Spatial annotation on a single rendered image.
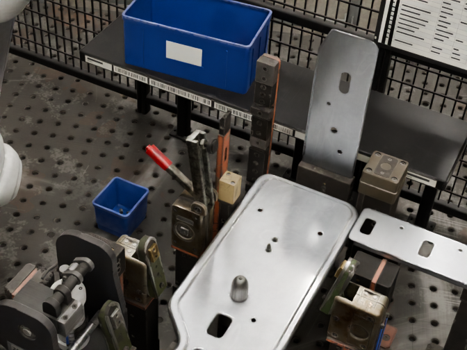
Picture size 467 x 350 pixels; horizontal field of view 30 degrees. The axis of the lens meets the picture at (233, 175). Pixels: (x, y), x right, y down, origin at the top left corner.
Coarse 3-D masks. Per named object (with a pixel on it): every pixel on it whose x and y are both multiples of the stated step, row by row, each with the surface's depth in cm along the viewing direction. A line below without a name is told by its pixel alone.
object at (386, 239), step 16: (368, 208) 176; (384, 224) 172; (400, 224) 173; (352, 240) 169; (368, 240) 169; (384, 240) 169; (400, 240) 170; (416, 240) 170; (432, 240) 170; (448, 240) 170; (384, 256) 168; (400, 256) 166; (416, 256) 167; (432, 256) 167; (448, 256) 167; (464, 256) 167; (432, 272) 164; (448, 272) 164; (464, 272) 164; (464, 288) 163
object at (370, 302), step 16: (352, 288) 156; (336, 304) 153; (352, 304) 152; (368, 304) 152; (384, 304) 152; (336, 320) 156; (352, 320) 154; (368, 320) 152; (336, 336) 159; (352, 336) 157; (368, 336) 155
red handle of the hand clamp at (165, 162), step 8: (152, 144) 164; (152, 152) 163; (160, 152) 164; (160, 160) 163; (168, 160) 164; (168, 168) 164; (176, 168) 164; (176, 176) 164; (184, 176) 165; (184, 184) 164; (192, 192) 165; (208, 200) 165
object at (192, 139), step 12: (204, 132) 157; (192, 144) 155; (204, 144) 156; (216, 144) 156; (192, 156) 157; (204, 156) 160; (192, 168) 159; (204, 168) 162; (192, 180) 161; (204, 180) 163; (204, 192) 162; (204, 204) 164
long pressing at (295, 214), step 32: (256, 192) 177; (288, 192) 178; (320, 192) 179; (224, 224) 170; (256, 224) 171; (288, 224) 171; (320, 224) 172; (352, 224) 172; (224, 256) 164; (256, 256) 164; (288, 256) 165; (320, 256) 165; (192, 288) 158; (224, 288) 158; (256, 288) 159; (288, 288) 159; (192, 320) 153; (256, 320) 153; (288, 320) 154
